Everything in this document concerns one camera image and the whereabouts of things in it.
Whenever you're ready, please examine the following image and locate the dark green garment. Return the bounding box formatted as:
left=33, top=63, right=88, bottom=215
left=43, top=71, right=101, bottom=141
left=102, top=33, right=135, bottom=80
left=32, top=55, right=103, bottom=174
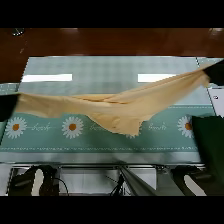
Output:
left=191, top=114, right=224, bottom=189

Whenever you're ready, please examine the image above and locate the black cable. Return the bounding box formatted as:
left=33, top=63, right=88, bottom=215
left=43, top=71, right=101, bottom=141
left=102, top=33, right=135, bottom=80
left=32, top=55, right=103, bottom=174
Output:
left=105, top=173, right=126, bottom=197
left=53, top=177, right=70, bottom=197

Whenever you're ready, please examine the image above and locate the silver frame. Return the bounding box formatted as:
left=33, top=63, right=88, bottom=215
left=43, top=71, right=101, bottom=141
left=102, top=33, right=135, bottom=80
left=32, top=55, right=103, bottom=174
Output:
left=0, top=161, right=224, bottom=197

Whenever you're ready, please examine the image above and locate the pale yellow T-shirt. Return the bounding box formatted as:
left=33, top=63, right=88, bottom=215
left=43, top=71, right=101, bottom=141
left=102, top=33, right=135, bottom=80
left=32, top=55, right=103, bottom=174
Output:
left=14, top=63, right=214, bottom=137

